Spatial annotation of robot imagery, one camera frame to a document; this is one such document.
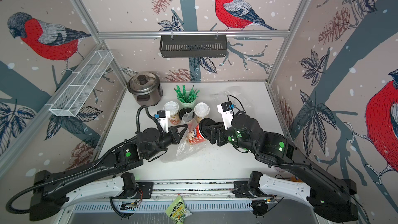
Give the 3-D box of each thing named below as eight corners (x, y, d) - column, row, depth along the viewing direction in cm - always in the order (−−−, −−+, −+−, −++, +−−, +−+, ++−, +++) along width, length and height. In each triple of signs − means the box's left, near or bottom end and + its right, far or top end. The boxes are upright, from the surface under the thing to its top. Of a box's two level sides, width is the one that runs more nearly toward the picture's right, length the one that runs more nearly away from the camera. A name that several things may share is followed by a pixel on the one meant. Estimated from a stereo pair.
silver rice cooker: (134, 110, 106) (122, 91, 90) (141, 89, 119) (132, 69, 103) (160, 110, 106) (152, 90, 90) (164, 89, 118) (158, 69, 103)
